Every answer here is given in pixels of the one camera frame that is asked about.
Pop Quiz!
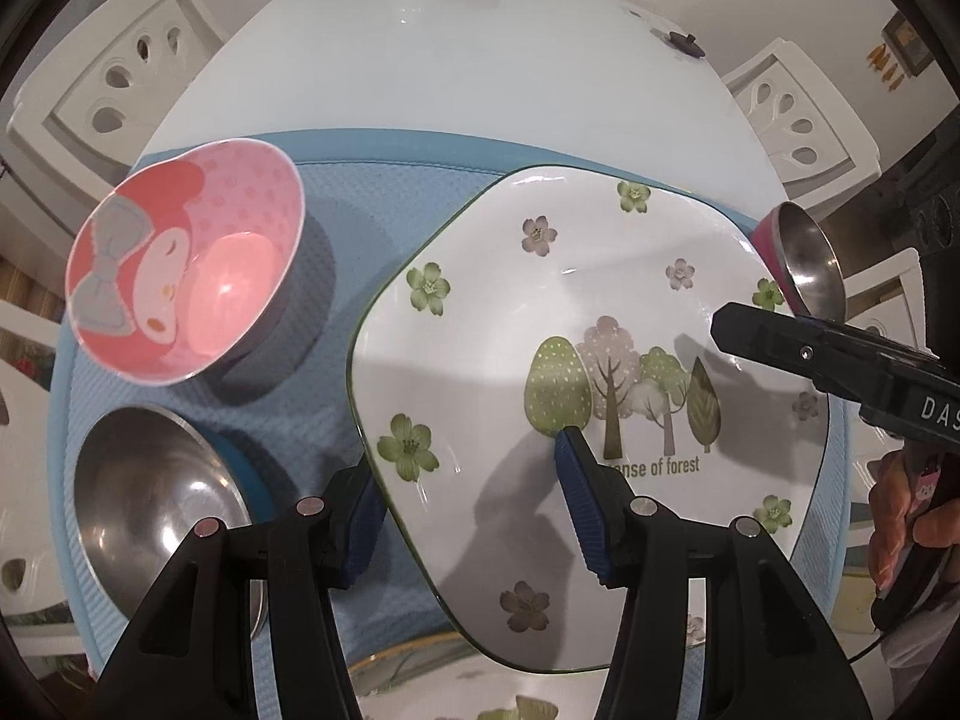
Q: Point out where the black cable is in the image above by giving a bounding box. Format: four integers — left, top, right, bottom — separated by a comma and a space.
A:
846, 626, 895, 667

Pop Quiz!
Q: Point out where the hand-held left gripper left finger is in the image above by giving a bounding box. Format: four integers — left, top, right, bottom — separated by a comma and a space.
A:
94, 467, 387, 720

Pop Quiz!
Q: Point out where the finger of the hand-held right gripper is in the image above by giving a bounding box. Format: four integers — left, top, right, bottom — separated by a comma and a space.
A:
709, 302, 940, 404

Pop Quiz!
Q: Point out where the framed wall picture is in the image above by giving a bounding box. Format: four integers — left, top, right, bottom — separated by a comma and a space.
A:
881, 11, 935, 77

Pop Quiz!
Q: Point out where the small black object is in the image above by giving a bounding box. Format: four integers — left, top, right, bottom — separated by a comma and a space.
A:
652, 28, 706, 58

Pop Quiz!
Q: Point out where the light blue table mat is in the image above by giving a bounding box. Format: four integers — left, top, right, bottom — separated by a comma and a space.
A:
49, 126, 852, 720

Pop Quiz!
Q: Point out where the person's right hand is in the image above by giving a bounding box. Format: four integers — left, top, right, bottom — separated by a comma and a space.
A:
868, 450, 960, 590

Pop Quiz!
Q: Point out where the hexagonal forest print plate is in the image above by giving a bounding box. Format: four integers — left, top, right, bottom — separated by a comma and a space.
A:
346, 165, 830, 672
360, 600, 713, 720

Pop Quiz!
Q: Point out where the pink cartoon bowl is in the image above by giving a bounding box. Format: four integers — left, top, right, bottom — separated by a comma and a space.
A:
64, 136, 305, 387

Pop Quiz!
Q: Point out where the orange wall decal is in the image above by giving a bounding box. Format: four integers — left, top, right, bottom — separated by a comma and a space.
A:
868, 43, 902, 91

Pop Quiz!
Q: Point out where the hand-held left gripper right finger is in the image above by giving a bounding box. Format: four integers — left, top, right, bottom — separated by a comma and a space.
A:
553, 426, 875, 720

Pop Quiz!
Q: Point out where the white wooden chair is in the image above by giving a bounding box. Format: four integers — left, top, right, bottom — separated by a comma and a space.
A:
720, 37, 882, 200
840, 247, 931, 361
0, 300, 98, 661
7, 0, 230, 188

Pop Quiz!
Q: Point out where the blue steel bowl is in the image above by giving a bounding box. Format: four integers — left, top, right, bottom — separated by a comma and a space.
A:
73, 405, 271, 638

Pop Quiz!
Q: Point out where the red steel bowl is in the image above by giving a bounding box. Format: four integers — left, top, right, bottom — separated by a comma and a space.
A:
750, 201, 845, 320

